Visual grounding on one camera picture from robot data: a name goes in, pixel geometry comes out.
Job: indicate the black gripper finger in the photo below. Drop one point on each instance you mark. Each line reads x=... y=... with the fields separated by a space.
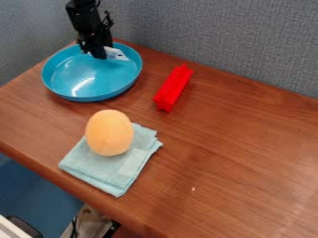
x=96 y=44
x=107 y=37

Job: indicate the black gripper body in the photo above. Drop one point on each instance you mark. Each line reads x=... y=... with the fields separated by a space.
x=87 y=23

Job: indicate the white toothpaste tube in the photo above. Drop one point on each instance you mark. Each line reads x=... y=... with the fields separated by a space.
x=115 y=54

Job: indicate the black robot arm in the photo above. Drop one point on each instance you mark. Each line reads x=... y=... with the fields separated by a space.
x=83 y=3

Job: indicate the blue plate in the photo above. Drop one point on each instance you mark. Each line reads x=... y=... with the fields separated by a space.
x=79 y=78

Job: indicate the red plastic block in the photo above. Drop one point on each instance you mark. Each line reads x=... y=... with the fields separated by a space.
x=172 y=87

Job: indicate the orange egg-shaped ball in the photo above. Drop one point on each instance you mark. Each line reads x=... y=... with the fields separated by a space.
x=108 y=133

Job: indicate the light blue folded cloth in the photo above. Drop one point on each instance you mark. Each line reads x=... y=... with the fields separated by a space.
x=112 y=173

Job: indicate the metal table leg bracket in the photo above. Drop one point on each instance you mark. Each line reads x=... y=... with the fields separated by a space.
x=90 y=224

